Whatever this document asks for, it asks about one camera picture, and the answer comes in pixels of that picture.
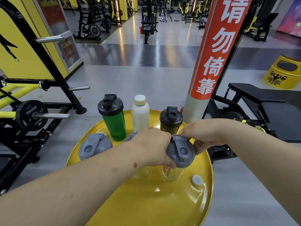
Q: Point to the person's right hand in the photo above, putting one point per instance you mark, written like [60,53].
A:
[209,134]

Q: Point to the person's left hand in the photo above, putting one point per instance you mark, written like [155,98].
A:
[152,148]

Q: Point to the clear shaker grey lid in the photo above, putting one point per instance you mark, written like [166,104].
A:
[141,172]
[94,145]
[181,150]

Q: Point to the dark shaker with black lid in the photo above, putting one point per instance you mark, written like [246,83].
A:
[171,120]

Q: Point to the white bottle with cream cap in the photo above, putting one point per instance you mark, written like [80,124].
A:
[140,115]

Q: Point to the green shaker with black lid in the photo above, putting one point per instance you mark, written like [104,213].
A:
[115,124]

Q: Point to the yellow round drum table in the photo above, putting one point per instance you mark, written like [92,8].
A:
[152,204]

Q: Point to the person's right forearm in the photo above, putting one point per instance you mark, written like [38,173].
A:
[265,162]

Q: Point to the person's left forearm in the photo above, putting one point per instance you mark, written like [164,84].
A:
[70,190]

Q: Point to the small white cap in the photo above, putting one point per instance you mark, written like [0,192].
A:
[197,180]

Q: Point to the black weight bench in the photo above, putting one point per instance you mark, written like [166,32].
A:
[275,115]

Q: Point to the grey pillar with red banner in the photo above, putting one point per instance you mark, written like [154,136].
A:
[216,56]

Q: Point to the yellow barrel seat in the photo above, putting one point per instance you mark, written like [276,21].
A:
[282,77]

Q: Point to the row of yellow gym machines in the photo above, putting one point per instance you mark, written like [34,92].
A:
[195,14]

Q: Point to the black seated gym machine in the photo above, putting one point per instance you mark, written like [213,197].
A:
[261,23]

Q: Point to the black yellow weight machine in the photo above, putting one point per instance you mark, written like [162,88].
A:
[54,72]

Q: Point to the black bench machine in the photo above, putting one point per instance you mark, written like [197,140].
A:
[148,23]

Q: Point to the framed red poster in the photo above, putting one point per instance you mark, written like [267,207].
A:
[69,51]

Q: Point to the black weight plate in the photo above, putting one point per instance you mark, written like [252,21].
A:
[28,115]

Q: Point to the black squat rack with plates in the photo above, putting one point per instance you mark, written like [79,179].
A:
[94,28]

